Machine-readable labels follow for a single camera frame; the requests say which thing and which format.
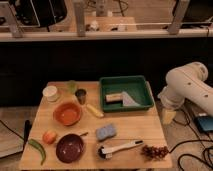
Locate blue sponge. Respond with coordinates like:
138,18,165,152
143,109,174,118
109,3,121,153
96,124,117,141

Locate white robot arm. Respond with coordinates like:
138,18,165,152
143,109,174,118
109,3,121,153
158,62,213,124

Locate metal cup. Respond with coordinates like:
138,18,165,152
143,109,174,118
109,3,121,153
75,89,86,105

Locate green translucent cup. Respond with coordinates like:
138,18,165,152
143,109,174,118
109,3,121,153
67,80,77,94

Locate white cup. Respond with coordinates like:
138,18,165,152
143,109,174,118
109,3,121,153
42,86,59,102

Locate blue device on floor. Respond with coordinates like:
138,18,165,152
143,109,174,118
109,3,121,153
195,116,213,133

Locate brown grape bunch toy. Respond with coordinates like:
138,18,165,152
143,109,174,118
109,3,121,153
141,145,169,160

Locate grey cloth in tray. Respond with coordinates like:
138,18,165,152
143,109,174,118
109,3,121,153
122,91,139,107

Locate green plastic tray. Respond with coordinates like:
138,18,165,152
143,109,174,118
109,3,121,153
99,75,154,112

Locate wooden block in tray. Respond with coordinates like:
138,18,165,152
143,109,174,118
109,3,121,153
105,93,122,103

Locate yellow corn toy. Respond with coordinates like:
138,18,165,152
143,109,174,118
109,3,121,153
86,104,104,118

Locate white dish brush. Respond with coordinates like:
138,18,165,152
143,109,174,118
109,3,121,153
98,140,143,159

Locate orange bowl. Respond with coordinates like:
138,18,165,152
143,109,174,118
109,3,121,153
53,102,82,126

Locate purple bowl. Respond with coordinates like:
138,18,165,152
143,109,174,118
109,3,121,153
56,134,84,163

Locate orange peach toy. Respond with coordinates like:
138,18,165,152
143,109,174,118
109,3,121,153
42,130,57,144

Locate green pepper toy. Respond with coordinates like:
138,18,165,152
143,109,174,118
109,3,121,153
28,139,46,165

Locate black appliance in background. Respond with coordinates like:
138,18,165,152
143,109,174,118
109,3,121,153
12,0,67,27

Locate black cables on floor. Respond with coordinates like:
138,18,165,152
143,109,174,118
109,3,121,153
168,107,213,171

